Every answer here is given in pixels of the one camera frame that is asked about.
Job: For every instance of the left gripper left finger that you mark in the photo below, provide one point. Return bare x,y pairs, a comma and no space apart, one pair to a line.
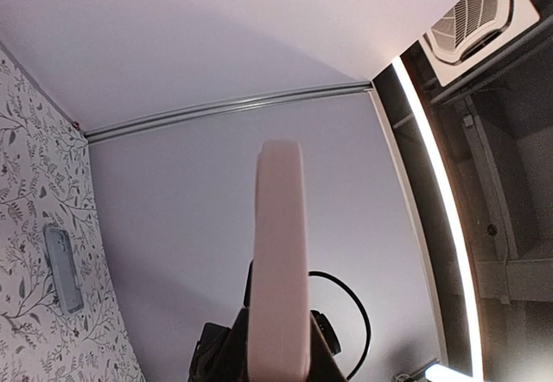
220,352

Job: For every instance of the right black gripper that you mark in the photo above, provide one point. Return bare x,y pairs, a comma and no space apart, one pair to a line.
279,325

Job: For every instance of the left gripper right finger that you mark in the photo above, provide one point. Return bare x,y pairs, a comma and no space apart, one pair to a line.
322,365

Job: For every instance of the pink phone case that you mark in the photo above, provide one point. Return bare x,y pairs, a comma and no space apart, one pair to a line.
280,220

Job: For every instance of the light blue phone case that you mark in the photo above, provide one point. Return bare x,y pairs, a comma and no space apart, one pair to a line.
64,272

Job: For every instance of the floral table mat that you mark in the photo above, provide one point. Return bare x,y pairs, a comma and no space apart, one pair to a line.
60,319

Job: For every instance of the ceiling light strip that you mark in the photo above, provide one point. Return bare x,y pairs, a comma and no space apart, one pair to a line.
445,239

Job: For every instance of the ceiling air vent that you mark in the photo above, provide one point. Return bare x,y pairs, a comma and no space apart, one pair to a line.
473,30

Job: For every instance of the right rear aluminium post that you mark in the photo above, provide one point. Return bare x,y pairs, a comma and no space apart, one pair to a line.
223,107

